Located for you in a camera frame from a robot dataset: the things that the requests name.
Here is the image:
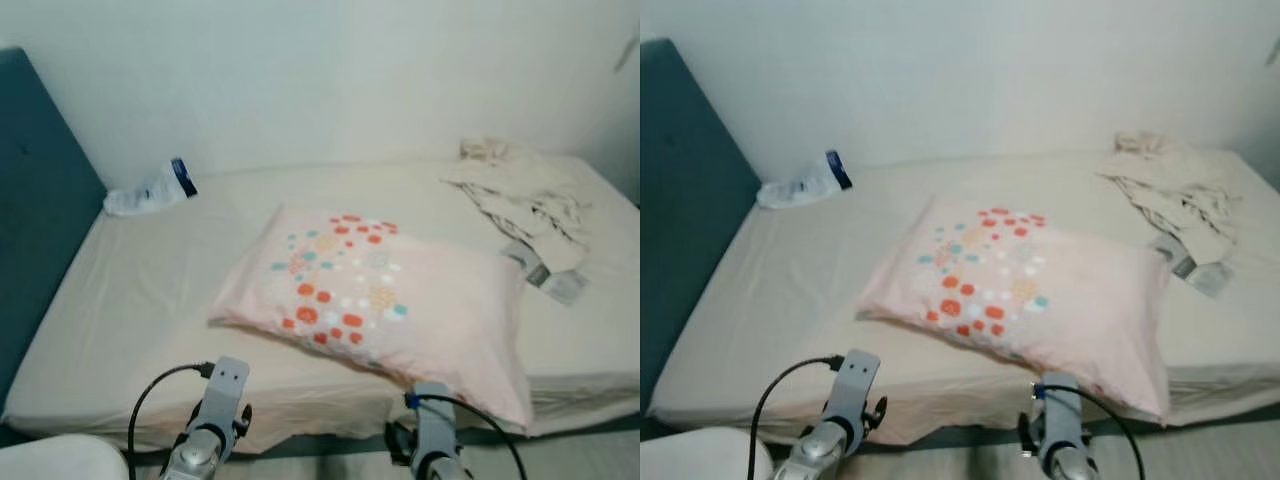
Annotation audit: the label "beige sheeted bed mattress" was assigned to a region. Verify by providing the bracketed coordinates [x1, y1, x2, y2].
[646, 148, 1280, 447]
[0, 150, 641, 457]

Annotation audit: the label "grey flat packet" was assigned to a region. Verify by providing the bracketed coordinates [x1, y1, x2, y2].
[1148, 232, 1238, 299]
[503, 240, 592, 307]

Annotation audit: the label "white blue plastic package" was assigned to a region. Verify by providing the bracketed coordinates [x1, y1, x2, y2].
[756, 150, 854, 211]
[103, 158, 199, 218]

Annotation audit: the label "crumpled beige cloth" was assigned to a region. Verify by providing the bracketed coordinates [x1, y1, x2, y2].
[1096, 130, 1247, 267]
[440, 137, 594, 274]

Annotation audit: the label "dark teal padded headboard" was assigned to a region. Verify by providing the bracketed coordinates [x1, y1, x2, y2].
[0, 47, 109, 403]
[640, 38, 764, 413]

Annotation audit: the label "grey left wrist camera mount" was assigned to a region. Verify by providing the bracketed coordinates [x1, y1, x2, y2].
[190, 356, 252, 433]
[822, 349, 882, 426]

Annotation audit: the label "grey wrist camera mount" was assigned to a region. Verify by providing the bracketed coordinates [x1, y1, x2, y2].
[822, 349, 882, 426]
[190, 356, 252, 433]
[1032, 372, 1087, 449]
[408, 381, 463, 457]

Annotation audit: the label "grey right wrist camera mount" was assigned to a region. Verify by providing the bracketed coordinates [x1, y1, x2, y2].
[1032, 372, 1087, 449]
[408, 381, 463, 457]

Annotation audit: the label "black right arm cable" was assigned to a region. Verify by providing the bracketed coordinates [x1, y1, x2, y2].
[404, 392, 529, 480]
[1032, 384, 1147, 480]

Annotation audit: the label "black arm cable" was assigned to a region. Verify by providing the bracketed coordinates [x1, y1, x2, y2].
[404, 392, 529, 480]
[1032, 384, 1147, 480]
[127, 362, 217, 480]
[747, 354, 847, 480]

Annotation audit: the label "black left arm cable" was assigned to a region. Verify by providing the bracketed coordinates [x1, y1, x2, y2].
[747, 354, 847, 480]
[127, 362, 217, 480]

